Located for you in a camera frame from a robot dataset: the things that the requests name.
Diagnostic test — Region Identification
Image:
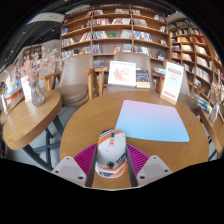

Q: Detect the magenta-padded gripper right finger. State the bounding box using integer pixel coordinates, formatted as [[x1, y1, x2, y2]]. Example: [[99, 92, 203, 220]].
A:
[[125, 143, 174, 188]]

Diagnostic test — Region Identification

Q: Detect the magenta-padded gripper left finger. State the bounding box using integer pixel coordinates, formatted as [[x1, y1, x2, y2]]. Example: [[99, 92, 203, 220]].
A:
[[50, 143, 98, 188]]

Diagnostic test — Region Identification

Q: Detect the white orange computer mouse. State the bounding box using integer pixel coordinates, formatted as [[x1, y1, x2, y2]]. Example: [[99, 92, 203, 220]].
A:
[[94, 129, 128, 179]]

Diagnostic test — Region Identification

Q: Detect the pink blue gradient mouse pad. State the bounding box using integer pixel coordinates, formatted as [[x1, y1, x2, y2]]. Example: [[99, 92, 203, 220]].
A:
[[114, 99, 191, 143]]

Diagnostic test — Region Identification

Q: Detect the round wooden side table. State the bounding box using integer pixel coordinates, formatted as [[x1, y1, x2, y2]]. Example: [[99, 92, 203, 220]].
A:
[[2, 89, 64, 171]]

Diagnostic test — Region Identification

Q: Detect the brown armchair with wooden arms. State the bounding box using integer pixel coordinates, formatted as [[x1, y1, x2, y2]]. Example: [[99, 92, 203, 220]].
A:
[[40, 53, 101, 108], [163, 59, 201, 113]]

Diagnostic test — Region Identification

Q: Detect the glass vase with pink flowers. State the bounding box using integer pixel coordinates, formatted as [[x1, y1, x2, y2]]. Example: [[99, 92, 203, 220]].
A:
[[18, 46, 68, 108]]

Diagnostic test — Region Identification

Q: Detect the dark blue book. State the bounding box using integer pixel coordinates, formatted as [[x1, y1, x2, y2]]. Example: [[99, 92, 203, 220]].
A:
[[135, 69, 152, 90]]

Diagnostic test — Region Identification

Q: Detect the white red sign, wooden stand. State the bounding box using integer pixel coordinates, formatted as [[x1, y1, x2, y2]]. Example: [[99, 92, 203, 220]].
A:
[[159, 61, 185, 106]]

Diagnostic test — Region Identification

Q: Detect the stack of books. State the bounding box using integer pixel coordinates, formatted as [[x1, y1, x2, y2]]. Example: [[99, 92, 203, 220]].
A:
[[194, 94, 214, 114]]

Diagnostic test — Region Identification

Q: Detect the white framed floral picture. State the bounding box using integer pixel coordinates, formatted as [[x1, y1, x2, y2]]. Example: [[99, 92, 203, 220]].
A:
[[107, 60, 137, 88]]

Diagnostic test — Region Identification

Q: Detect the glass vase with dried flowers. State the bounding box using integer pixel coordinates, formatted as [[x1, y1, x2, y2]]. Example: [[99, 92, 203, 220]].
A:
[[208, 69, 224, 124]]

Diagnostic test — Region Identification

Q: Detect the small white table sign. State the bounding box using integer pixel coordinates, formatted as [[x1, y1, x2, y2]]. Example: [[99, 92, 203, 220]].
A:
[[20, 74, 33, 104]]

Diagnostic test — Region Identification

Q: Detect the brown armchair holding picture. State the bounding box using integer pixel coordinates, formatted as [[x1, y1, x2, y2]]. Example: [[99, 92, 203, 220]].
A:
[[103, 51, 156, 96]]

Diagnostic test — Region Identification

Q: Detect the small distant bookshelf unit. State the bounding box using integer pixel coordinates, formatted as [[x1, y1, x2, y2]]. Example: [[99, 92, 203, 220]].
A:
[[22, 44, 43, 63]]

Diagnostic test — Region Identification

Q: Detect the tall wooden bookshelf unit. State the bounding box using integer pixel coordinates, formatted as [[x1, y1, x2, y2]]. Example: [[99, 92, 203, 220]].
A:
[[167, 18, 224, 98]]

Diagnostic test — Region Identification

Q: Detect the wide wooden bookshelf unit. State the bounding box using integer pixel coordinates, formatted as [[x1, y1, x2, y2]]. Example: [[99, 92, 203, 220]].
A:
[[59, 4, 169, 66]]

